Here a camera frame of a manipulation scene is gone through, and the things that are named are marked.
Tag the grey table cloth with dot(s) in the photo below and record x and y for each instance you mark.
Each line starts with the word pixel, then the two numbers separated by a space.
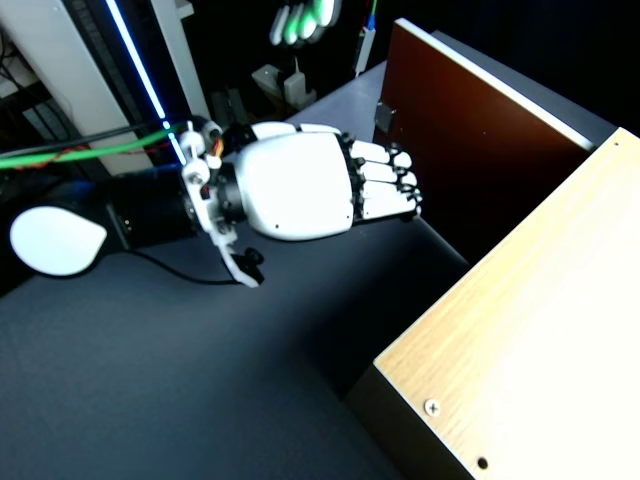
pixel 200 375

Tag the grey angled bracket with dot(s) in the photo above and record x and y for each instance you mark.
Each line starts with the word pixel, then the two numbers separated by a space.
pixel 265 80

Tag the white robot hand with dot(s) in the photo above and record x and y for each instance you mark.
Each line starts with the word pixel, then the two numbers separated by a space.
pixel 295 185
pixel 300 20

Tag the white hanging connector box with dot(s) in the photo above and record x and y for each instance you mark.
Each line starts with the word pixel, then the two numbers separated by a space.
pixel 365 50

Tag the black device with red light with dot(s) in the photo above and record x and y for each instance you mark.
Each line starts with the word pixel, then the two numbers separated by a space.
pixel 230 107

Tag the white column with blue light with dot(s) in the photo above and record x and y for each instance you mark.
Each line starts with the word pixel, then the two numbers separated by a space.
pixel 65 65

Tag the light wood cabinet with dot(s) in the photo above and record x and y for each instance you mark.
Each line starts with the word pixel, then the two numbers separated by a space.
pixel 525 325

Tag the white pointed block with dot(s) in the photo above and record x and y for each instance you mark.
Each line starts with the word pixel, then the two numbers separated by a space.
pixel 297 87

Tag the cabinet door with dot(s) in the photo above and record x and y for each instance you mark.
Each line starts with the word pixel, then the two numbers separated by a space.
pixel 475 125

